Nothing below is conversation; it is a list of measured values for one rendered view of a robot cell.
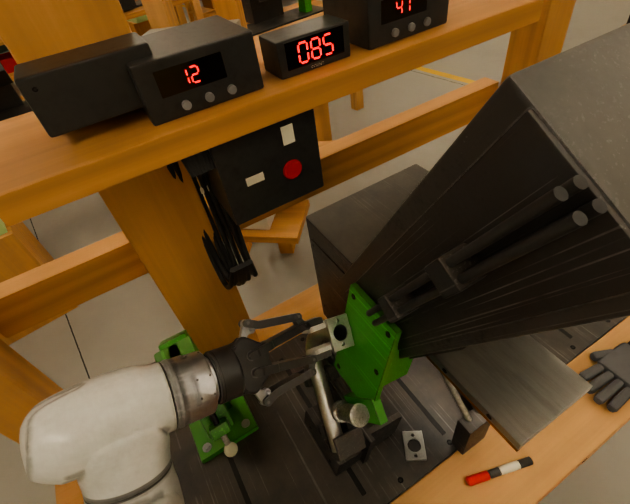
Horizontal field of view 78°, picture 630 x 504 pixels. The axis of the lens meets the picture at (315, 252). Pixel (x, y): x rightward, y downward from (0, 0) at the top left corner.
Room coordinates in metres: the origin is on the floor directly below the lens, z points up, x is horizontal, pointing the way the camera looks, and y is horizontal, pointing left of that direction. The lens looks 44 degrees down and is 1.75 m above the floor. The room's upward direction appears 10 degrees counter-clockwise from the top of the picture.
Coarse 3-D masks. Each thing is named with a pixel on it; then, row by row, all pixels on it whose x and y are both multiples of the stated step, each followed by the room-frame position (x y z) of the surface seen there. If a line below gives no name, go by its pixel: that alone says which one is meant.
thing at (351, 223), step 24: (408, 168) 0.74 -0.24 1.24; (360, 192) 0.69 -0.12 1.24; (384, 192) 0.67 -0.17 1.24; (408, 192) 0.66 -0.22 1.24; (312, 216) 0.63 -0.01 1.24; (336, 216) 0.62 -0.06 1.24; (360, 216) 0.61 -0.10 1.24; (384, 216) 0.59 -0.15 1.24; (312, 240) 0.62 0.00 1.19; (336, 240) 0.55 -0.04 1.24; (360, 240) 0.54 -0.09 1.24; (336, 264) 0.54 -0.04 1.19; (336, 288) 0.54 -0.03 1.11; (336, 312) 0.56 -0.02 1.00
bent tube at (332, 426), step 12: (336, 324) 0.38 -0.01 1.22; (348, 324) 0.38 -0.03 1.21; (312, 336) 0.41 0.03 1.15; (324, 336) 0.38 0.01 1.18; (336, 336) 0.38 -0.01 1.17; (348, 336) 0.36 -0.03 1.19; (336, 348) 0.35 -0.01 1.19; (324, 372) 0.39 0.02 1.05; (324, 384) 0.36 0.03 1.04; (324, 396) 0.35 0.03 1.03; (324, 408) 0.33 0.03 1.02; (324, 420) 0.31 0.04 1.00; (336, 432) 0.29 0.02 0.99
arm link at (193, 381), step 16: (192, 352) 0.32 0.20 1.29; (176, 368) 0.28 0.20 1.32; (192, 368) 0.28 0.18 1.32; (208, 368) 0.28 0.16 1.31; (176, 384) 0.26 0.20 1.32; (192, 384) 0.26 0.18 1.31; (208, 384) 0.26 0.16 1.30; (176, 400) 0.24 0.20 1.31; (192, 400) 0.24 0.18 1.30; (208, 400) 0.25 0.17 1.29; (192, 416) 0.23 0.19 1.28
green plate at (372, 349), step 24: (360, 288) 0.40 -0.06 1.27; (360, 312) 0.37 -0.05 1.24; (360, 336) 0.35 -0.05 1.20; (384, 336) 0.32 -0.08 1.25; (336, 360) 0.38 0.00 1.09; (360, 360) 0.34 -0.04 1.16; (384, 360) 0.30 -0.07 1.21; (408, 360) 0.33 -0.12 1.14; (360, 384) 0.32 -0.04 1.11; (384, 384) 0.31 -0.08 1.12
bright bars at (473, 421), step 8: (448, 384) 0.32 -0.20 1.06; (456, 392) 0.30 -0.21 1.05; (456, 400) 0.29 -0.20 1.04; (464, 408) 0.28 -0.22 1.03; (464, 416) 0.27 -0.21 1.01; (472, 416) 0.27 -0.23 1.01; (480, 416) 0.27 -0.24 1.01; (464, 424) 0.26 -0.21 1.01; (472, 424) 0.26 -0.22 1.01; (480, 424) 0.26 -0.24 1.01; (488, 424) 0.26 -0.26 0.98; (456, 432) 0.27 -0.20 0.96; (464, 432) 0.25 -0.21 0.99; (472, 432) 0.25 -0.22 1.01; (480, 432) 0.26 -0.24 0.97; (456, 440) 0.26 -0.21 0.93; (464, 440) 0.25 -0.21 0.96; (472, 440) 0.25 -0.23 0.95; (480, 440) 0.26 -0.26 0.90; (464, 448) 0.24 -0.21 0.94
